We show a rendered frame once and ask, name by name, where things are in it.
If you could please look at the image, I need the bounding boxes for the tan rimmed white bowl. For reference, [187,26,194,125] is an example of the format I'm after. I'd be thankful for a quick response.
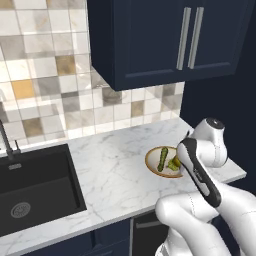
[144,145,185,179]

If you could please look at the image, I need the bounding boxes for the green squash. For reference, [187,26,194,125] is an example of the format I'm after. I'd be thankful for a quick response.
[156,146,170,173]

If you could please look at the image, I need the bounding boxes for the green broccoli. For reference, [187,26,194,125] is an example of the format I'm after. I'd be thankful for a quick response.
[166,159,180,172]

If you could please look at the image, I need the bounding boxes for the navy fridge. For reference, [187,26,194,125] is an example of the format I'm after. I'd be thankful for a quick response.
[179,6,256,256]

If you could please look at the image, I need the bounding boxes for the black sink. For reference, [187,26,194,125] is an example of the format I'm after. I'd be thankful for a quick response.
[0,143,88,238]

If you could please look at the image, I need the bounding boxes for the black dishwasher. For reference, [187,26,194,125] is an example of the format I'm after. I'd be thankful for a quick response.
[131,210,172,256]

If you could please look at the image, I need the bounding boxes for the navy base cupboard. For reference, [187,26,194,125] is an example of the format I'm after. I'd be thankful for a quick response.
[20,218,132,256]

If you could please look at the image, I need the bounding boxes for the black tap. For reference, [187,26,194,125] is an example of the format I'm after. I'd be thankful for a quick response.
[0,119,22,162]

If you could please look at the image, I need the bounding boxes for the navy wall cupboard door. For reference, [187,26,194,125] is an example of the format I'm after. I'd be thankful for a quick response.
[184,0,256,82]
[113,0,195,92]

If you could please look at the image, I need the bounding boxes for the silver dishwasher handle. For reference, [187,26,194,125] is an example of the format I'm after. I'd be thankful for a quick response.
[134,219,162,230]

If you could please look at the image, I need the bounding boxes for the silver cupboard handle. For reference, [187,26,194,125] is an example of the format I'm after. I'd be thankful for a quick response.
[176,6,193,71]
[187,6,205,70]

